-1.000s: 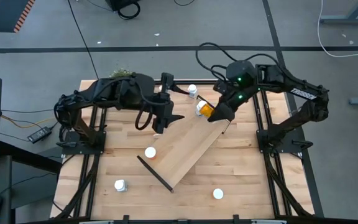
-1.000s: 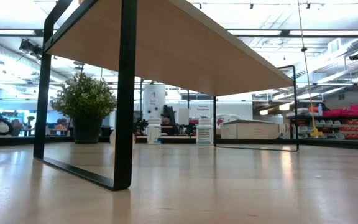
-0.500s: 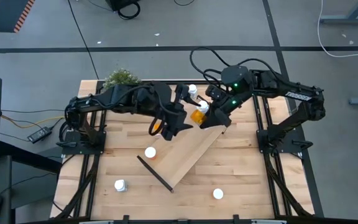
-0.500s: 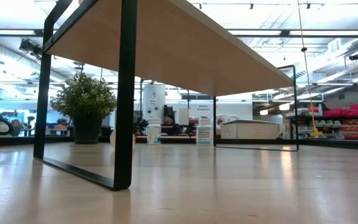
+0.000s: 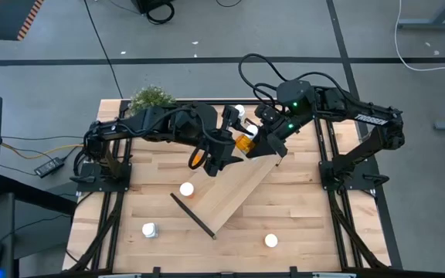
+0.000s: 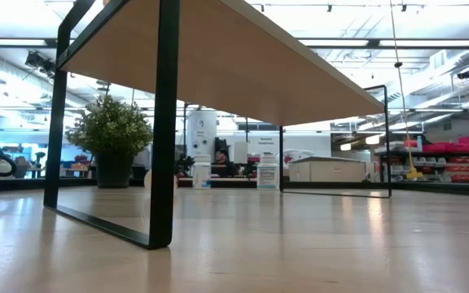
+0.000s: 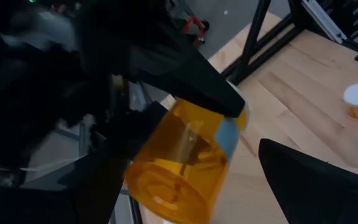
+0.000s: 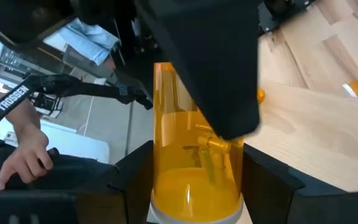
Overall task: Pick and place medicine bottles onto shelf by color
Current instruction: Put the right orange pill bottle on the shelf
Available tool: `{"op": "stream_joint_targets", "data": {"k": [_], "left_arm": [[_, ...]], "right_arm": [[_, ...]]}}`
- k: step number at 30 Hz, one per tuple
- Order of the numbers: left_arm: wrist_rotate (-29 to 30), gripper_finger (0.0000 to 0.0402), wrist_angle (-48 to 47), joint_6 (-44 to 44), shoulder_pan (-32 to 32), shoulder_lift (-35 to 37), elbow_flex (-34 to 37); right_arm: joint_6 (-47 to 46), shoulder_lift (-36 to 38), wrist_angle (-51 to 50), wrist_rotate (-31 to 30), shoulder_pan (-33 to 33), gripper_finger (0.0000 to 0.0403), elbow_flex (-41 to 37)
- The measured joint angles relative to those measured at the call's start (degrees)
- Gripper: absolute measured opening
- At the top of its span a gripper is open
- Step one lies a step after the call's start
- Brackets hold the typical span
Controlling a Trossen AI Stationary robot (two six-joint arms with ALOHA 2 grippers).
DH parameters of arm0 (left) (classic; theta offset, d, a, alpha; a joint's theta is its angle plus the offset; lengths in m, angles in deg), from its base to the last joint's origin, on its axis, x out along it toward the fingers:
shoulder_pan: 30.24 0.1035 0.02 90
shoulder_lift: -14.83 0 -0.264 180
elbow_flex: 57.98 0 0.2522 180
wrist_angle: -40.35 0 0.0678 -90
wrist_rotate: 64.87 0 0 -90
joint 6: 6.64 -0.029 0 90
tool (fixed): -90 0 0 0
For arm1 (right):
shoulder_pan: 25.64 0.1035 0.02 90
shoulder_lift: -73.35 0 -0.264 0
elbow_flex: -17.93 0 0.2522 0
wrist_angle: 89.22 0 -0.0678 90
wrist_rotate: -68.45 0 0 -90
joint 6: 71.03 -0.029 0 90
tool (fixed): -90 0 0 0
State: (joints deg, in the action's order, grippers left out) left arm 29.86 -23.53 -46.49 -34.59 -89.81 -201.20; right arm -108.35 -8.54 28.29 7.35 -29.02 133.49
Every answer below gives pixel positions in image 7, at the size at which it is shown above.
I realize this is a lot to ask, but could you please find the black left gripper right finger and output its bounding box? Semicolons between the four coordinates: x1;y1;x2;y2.
259;138;358;224

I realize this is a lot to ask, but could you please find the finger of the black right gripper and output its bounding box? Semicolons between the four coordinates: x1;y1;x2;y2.
82;0;247;118
91;102;168;159

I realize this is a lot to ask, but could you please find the black aluminium table frame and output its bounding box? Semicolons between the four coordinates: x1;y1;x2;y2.
221;0;358;86

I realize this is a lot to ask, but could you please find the silver aluminium rail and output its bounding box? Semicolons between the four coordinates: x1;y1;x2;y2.
301;0;347;44

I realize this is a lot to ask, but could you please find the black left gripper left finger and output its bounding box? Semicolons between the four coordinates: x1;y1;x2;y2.
0;155;127;224

